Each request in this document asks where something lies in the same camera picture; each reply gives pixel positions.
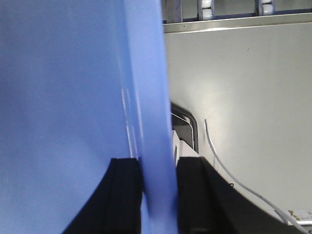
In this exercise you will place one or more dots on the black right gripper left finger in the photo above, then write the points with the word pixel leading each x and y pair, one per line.
pixel 115 205

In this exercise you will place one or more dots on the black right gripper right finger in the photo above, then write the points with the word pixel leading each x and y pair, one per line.
pixel 208 204

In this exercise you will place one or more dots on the blue plastic tray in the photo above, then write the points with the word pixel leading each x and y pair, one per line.
pixel 82 82

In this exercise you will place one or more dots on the steel shelf beam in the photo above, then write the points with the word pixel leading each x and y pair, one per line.
pixel 228 24

